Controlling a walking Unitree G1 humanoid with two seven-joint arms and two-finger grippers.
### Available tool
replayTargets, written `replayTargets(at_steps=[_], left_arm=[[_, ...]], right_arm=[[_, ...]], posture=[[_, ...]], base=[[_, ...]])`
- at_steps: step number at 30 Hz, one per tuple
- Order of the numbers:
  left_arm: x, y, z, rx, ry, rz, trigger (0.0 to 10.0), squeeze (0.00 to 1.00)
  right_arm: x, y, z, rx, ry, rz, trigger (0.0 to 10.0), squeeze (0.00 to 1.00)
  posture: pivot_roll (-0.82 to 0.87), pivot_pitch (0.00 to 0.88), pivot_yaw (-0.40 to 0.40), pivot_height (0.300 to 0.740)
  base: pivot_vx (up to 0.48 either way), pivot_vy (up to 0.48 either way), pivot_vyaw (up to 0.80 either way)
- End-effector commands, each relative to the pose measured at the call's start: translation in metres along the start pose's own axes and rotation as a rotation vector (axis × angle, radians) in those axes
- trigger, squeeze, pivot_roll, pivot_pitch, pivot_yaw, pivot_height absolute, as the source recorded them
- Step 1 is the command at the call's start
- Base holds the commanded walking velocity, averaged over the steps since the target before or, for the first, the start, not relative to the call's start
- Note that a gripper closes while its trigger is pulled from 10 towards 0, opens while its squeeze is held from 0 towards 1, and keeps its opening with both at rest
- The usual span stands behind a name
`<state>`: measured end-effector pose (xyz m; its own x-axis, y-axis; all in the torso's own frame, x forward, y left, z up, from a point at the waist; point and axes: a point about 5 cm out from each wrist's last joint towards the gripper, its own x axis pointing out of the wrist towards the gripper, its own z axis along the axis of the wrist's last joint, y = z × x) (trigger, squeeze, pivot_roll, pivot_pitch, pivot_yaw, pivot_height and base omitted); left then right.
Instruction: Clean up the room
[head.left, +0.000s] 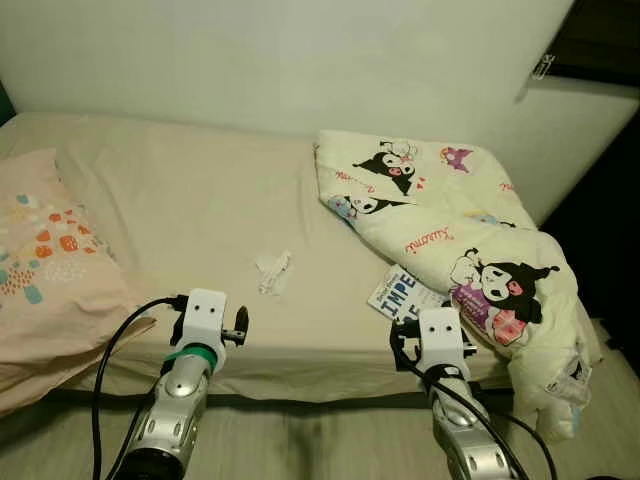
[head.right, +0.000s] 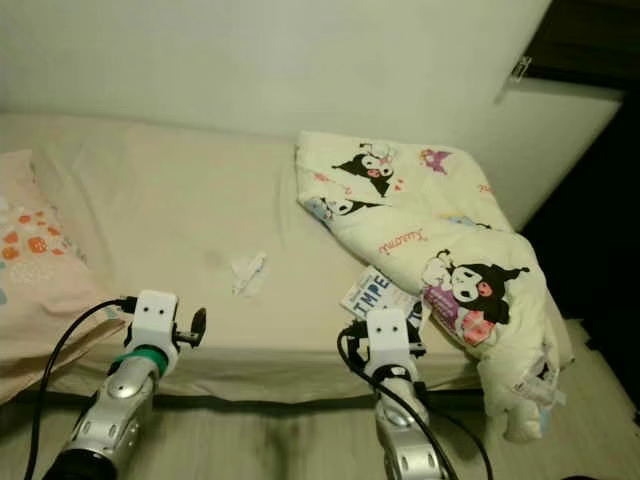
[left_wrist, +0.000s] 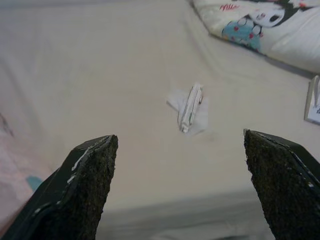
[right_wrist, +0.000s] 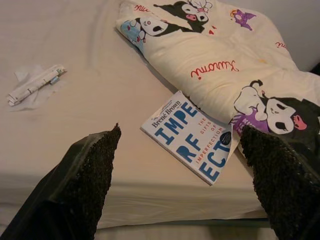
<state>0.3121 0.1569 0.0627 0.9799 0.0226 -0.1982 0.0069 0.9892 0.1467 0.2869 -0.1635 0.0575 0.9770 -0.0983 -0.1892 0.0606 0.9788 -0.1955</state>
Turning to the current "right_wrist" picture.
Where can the white book with blue letters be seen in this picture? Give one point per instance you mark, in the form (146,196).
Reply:
(175,140)

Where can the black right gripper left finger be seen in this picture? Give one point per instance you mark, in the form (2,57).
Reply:
(75,187)

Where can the bed mattress with cream sheet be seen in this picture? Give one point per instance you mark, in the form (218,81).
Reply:
(100,50)

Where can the cream cartoon print comforter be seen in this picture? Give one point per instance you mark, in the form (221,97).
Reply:
(212,62)

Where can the teal bed frame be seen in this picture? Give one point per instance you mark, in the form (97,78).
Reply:
(200,220)

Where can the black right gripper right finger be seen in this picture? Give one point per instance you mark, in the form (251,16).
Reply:
(282,187)

